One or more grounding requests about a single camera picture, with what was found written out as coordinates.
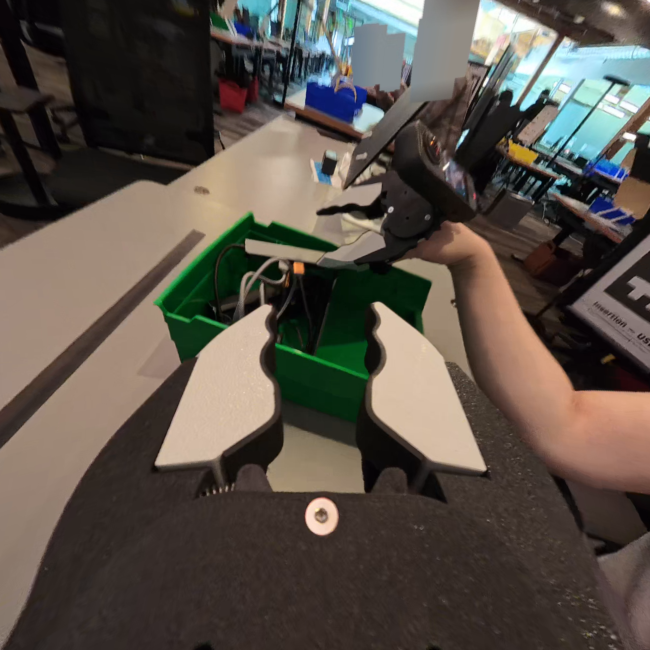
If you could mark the small dark bottle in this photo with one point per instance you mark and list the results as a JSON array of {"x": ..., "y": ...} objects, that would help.
[{"x": 330, "y": 165}]

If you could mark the green plastic bin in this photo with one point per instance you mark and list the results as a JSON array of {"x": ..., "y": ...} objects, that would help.
[{"x": 325, "y": 391}]

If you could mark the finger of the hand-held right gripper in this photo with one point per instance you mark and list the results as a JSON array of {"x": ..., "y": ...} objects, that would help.
[
  {"x": 363, "y": 195},
  {"x": 350, "y": 256}
]

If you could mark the blue storage crate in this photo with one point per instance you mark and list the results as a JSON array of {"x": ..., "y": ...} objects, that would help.
[
  {"x": 609, "y": 211},
  {"x": 330, "y": 101}
]

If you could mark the white printed sign board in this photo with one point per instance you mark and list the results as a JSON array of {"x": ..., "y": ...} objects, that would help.
[{"x": 599, "y": 335}]

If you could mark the person's right forearm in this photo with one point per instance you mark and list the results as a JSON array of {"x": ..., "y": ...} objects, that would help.
[{"x": 533, "y": 381}]

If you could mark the yellow storage crate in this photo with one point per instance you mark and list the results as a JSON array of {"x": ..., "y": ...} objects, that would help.
[{"x": 523, "y": 154}]

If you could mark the blue white packet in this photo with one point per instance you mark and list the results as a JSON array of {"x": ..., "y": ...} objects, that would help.
[{"x": 317, "y": 175}]

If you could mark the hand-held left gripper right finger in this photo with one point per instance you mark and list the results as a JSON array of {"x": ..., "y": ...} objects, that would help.
[{"x": 421, "y": 406}]

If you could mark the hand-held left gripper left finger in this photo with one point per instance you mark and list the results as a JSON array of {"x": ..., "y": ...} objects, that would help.
[{"x": 223, "y": 401}]

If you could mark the person's right hand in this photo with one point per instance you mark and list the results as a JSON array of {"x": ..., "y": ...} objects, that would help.
[{"x": 452, "y": 243}]

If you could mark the person's grey shirt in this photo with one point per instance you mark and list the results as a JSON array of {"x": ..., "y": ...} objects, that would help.
[{"x": 629, "y": 599}]

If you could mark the black room divider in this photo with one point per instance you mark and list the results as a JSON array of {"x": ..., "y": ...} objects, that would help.
[{"x": 137, "y": 76}]

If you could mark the dark flat panel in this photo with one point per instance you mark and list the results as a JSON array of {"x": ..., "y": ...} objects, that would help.
[{"x": 386, "y": 142}]

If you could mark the red storage crate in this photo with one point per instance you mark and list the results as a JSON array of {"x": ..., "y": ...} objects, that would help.
[{"x": 231, "y": 96}]

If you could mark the dark grey usb hub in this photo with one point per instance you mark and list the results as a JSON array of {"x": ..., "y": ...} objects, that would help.
[{"x": 284, "y": 249}]

